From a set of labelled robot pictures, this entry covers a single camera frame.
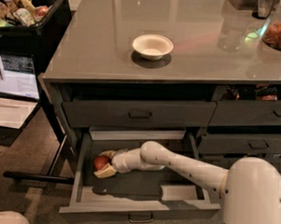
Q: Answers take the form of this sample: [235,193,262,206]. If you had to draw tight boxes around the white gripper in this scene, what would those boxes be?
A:
[94,148,142,178]

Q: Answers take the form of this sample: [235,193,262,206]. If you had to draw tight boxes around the chip bags in drawer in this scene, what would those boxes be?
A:
[222,84,278,101]

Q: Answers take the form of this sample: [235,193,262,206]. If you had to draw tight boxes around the grey middle right drawer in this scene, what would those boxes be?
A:
[198,133,281,155]

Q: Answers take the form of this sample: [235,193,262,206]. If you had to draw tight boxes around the grey top right drawer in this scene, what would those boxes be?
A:
[209,100,281,127]

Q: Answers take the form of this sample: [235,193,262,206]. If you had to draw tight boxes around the white paper bowl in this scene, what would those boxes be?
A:
[133,34,174,61]

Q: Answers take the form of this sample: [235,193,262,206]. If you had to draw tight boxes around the red apple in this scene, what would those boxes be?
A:
[93,155,109,171]

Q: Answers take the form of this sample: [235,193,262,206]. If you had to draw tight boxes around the laptop screen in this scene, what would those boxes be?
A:
[0,53,39,100]

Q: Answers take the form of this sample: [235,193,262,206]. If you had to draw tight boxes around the open grey middle drawer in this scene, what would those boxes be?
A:
[60,130,220,223]

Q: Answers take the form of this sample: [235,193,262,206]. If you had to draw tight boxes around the grey bottom right drawer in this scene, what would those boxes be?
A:
[199,154,281,173]

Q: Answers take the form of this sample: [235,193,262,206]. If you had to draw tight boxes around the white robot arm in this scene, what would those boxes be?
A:
[93,140,281,224]

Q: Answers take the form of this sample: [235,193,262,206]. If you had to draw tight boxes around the grey counter cabinet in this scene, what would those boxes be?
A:
[34,0,281,187]

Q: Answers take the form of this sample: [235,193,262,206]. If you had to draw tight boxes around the black cart stand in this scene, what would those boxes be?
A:
[3,92,74,185]

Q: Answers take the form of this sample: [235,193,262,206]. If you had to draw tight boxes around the grey top left drawer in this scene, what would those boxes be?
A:
[63,100,216,129]

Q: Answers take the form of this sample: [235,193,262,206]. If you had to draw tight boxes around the black bin of snacks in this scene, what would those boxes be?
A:
[0,0,74,58]

